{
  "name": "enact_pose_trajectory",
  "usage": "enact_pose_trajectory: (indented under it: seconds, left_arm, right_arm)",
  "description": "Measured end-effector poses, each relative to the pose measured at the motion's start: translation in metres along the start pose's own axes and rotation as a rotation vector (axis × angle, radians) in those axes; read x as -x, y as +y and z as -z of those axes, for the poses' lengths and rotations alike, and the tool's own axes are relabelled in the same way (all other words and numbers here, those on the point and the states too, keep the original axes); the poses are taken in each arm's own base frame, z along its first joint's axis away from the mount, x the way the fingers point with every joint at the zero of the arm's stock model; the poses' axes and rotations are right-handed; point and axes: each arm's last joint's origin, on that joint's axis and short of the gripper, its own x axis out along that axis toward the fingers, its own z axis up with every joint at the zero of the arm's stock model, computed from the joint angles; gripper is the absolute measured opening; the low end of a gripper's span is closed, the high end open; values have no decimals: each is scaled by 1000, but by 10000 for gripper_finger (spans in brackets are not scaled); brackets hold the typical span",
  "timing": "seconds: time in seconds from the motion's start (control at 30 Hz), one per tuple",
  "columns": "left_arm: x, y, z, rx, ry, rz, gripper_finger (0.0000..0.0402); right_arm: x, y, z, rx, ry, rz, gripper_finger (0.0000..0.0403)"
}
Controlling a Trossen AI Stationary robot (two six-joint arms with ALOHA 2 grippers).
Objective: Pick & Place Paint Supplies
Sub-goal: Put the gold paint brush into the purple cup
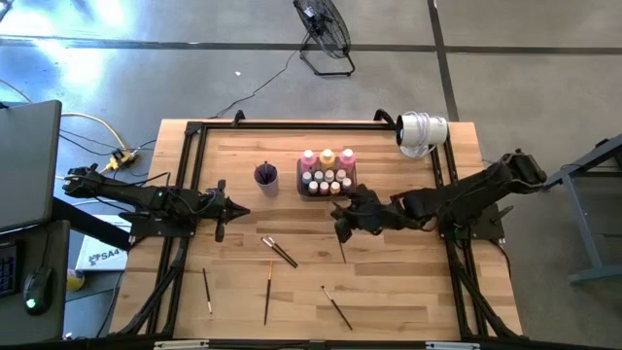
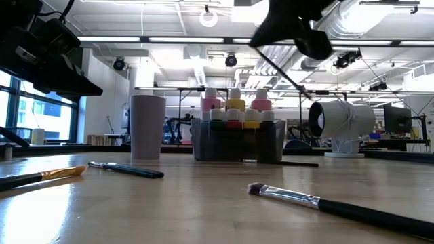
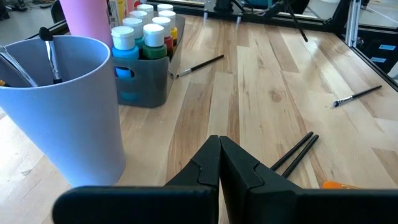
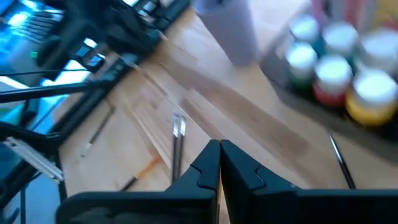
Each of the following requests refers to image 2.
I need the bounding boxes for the grey-tipped black-handle paintbrush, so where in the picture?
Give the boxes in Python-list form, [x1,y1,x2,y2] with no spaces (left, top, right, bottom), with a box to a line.
[88,162,164,180]

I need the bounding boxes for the black computer monitor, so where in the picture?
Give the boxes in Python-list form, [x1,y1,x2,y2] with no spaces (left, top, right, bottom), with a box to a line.
[383,103,413,135]

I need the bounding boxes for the long gold-ferrule paintbrush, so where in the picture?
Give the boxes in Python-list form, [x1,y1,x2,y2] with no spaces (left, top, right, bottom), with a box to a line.
[252,46,312,100]

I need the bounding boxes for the large pink paint bottle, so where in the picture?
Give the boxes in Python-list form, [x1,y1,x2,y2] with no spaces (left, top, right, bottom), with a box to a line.
[250,87,272,112]
[200,87,222,113]

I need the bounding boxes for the large yellow paint bottle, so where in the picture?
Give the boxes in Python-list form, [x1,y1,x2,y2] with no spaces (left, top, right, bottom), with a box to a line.
[226,87,246,113]

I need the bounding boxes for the black ceiling-mounted device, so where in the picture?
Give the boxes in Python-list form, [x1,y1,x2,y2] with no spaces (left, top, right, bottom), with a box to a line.
[368,81,388,92]
[333,49,363,70]

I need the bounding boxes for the silver ceiling air duct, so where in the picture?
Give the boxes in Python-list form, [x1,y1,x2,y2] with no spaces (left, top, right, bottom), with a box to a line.
[300,0,401,70]

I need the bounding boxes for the overhead frame bar with lights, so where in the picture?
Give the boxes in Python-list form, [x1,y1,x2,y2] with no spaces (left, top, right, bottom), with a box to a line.
[77,35,434,48]

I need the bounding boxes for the white cup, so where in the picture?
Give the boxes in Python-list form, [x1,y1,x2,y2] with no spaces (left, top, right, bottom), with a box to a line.
[130,94,167,161]

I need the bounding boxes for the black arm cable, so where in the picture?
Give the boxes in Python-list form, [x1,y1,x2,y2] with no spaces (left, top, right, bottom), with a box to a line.
[37,0,76,22]

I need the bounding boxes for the black chair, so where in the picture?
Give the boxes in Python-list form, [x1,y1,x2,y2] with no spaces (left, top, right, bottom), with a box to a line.
[284,139,313,150]

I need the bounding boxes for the wooden slat crate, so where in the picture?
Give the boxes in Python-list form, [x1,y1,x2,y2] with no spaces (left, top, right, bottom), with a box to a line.
[86,134,115,146]

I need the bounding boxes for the dark-framed window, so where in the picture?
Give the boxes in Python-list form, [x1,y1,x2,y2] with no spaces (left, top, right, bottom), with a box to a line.
[0,69,82,145]

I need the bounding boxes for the wide silver-ferrule paintbrush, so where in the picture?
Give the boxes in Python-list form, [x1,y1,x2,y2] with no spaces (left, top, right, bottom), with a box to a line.
[248,182,434,241]

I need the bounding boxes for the round white ceiling lamp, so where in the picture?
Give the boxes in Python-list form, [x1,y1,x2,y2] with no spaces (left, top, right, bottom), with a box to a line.
[199,8,219,28]

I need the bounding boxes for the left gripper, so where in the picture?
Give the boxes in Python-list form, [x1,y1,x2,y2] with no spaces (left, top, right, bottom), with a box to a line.
[0,0,104,102]

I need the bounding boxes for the white cylindrical desk fan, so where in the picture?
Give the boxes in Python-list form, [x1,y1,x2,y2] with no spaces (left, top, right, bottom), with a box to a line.
[307,100,376,159]

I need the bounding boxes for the white canister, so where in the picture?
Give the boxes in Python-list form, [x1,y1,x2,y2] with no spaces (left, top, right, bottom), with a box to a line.
[31,128,45,146]

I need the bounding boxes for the white fan cord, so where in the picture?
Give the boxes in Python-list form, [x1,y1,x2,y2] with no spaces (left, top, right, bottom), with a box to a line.
[334,98,370,152]

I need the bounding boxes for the small black-tip paintbrush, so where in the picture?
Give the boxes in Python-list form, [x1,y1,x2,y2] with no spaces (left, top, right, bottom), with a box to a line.
[87,161,165,177]

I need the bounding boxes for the orange-handled paintbrush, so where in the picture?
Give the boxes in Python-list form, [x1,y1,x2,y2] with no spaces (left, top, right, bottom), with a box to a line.
[0,165,87,192]

